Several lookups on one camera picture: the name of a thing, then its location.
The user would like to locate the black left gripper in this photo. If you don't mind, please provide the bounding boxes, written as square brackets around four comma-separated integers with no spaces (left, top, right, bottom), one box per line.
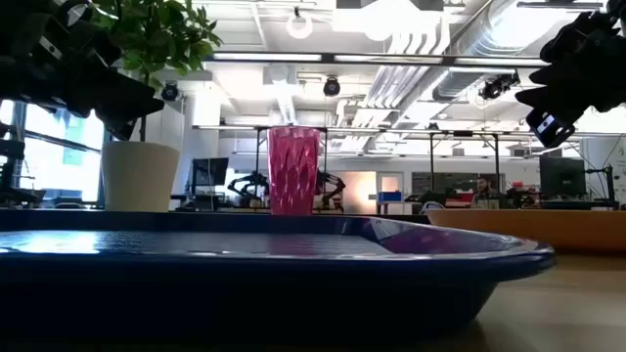
[52,46,165,124]

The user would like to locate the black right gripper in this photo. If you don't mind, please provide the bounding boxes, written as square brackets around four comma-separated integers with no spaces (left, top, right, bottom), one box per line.
[514,51,626,116]

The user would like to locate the pink faceted plastic cup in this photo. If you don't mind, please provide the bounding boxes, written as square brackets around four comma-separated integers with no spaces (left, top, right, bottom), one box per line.
[267,125,322,216]

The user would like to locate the blue plastic tray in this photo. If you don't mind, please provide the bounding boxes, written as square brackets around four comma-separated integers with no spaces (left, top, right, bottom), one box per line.
[0,209,558,344]

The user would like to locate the green leafy plant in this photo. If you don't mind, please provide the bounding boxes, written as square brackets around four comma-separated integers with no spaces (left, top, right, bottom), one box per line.
[91,0,224,143]

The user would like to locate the cream plant pot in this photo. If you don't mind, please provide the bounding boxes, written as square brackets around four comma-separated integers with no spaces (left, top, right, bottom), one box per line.
[100,140,182,213]

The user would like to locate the large black monitor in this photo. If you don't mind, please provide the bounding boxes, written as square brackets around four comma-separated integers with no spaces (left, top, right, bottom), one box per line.
[538,155,587,198]

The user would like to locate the small black monitor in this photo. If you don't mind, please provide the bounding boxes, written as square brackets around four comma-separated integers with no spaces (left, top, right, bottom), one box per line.
[189,156,231,198]

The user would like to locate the person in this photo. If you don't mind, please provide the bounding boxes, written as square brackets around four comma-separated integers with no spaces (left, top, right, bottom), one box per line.
[469,176,501,210]

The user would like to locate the dark chalkboard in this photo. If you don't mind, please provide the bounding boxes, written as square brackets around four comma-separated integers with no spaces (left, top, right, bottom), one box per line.
[411,171,508,195]

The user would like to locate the door with window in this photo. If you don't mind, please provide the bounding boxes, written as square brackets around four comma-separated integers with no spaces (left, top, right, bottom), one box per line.
[376,171,405,215]

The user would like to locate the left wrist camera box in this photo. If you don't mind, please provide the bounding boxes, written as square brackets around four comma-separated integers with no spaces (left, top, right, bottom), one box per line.
[105,114,139,142]

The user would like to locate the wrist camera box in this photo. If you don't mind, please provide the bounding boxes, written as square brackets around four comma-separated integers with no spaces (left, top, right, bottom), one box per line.
[525,108,577,150]
[105,114,139,142]

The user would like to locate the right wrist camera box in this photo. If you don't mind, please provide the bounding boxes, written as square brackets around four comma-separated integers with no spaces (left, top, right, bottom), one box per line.
[525,108,577,150]

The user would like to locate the silver ventilation duct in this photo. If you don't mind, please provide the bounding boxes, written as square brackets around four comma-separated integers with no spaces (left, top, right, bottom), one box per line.
[431,0,552,102]

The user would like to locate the black background station frame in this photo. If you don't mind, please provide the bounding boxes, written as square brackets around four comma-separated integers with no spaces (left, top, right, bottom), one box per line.
[193,124,503,206]

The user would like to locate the black overhead frame bar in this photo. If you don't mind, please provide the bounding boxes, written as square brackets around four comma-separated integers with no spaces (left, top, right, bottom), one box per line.
[208,51,550,68]

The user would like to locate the white ring light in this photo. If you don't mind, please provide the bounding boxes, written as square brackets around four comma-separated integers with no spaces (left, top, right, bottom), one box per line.
[285,6,315,41]

